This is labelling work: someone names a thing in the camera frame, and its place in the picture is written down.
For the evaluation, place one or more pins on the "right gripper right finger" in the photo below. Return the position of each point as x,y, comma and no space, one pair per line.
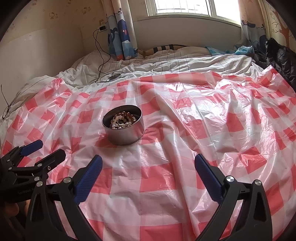
254,218

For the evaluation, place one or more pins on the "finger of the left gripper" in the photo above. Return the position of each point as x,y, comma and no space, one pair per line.
31,148
47,164

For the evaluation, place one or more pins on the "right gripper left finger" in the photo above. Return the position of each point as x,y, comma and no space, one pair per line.
43,221

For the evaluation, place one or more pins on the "left hand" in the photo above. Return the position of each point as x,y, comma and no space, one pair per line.
13,220

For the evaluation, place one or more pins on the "round metal tin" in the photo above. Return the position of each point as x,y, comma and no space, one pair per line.
124,125

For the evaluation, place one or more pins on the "white headboard panel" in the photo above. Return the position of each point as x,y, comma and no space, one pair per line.
39,53

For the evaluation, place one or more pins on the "white grid duvet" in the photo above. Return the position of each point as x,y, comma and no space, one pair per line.
84,75

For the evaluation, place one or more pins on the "red white checkered plastic sheet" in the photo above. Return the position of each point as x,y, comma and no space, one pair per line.
150,190

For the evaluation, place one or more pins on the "round black charger pad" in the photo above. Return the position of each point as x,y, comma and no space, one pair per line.
114,76

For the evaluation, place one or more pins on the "blue cartoon curtain left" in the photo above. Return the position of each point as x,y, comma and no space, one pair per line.
122,42

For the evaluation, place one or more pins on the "black down jacket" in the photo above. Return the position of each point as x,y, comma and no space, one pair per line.
270,52

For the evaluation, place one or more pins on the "striped pillow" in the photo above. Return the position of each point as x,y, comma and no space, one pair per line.
152,51

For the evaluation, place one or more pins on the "blue plastic bag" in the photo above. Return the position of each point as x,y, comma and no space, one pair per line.
243,50

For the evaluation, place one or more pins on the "pink curtain right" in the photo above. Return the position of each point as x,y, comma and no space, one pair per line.
253,24

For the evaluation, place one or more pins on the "white wardrobe with tree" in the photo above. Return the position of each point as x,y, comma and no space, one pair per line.
276,27

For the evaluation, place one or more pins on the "window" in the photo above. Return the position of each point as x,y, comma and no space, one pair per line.
227,10

